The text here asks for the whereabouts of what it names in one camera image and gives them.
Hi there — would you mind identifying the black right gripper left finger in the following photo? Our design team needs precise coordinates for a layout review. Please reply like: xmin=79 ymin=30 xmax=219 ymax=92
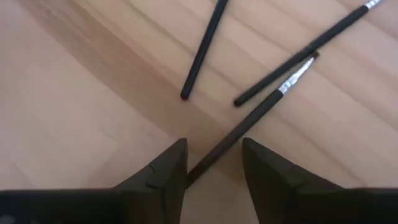
xmin=0 ymin=138 xmax=189 ymax=224

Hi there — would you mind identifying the thin black makeup brush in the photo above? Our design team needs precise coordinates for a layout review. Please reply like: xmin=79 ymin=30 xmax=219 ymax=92
xmin=185 ymin=50 xmax=320 ymax=187
xmin=180 ymin=0 xmax=230 ymax=101
xmin=233 ymin=0 xmax=385 ymax=108

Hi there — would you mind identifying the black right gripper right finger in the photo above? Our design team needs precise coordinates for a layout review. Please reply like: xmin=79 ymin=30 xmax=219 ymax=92
xmin=241 ymin=137 xmax=398 ymax=224

